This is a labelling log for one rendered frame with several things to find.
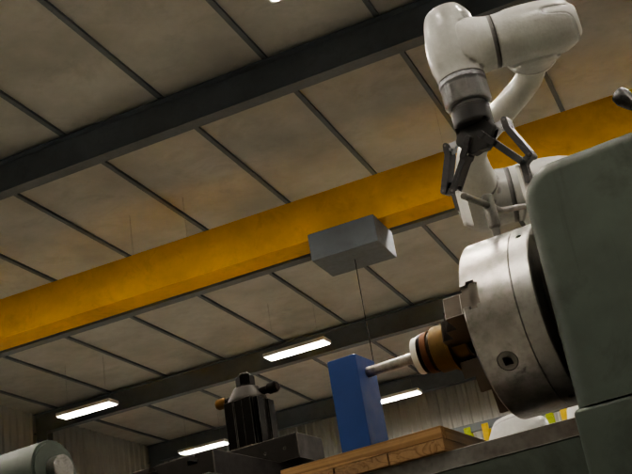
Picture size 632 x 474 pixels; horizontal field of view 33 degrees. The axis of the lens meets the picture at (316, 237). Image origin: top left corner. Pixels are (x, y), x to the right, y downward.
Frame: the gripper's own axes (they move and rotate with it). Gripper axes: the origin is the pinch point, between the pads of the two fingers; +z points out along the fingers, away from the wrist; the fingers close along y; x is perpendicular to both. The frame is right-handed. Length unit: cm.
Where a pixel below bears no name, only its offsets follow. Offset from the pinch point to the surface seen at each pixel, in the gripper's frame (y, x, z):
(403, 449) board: 16, 25, 40
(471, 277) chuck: 0.3, 17.7, 15.7
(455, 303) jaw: 4.6, 17.1, 18.6
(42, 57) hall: 712, -580, -562
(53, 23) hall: 655, -548, -566
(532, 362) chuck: -5.2, 15.7, 31.6
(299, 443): 49, 7, 31
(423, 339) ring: 16.5, 8.7, 20.7
